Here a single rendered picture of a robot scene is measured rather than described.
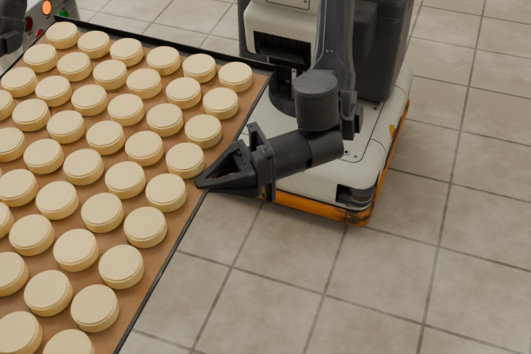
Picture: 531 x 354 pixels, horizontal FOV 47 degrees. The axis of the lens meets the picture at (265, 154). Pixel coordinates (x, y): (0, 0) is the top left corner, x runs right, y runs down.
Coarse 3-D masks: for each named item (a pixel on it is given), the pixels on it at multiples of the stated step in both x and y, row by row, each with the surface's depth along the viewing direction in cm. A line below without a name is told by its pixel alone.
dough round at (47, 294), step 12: (36, 276) 69; (48, 276) 69; (60, 276) 69; (36, 288) 68; (48, 288) 68; (60, 288) 68; (72, 288) 70; (36, 300) 67; (48, 300) 67; (60, 300) 67; (36, 312) 67; (48, 312) 67
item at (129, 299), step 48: (144, 48) 98; (240, 96) 90; (96, 192) 79; (144, 192) 79; (192, 192) 79; (0, 240) 75; (96, 240) 74; (144, 288) 70; (48, 336) 66; (96, 336) 66
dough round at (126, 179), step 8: (112, 168) 79; (120, 168) 79; (128, 168) 79; (136, 168) 79; (112, 176) 78; (120, 176) 78; (128, 176) 78; (136, 176) 78; (144, 176) 79; (112, 184) 77; (120, 184) 77; (128, 184) 77; (136, 184) 77; (144, 184) 79; (112, 192) 78; (120, 192) 77; (128, 192) 77; (136, 192) 78
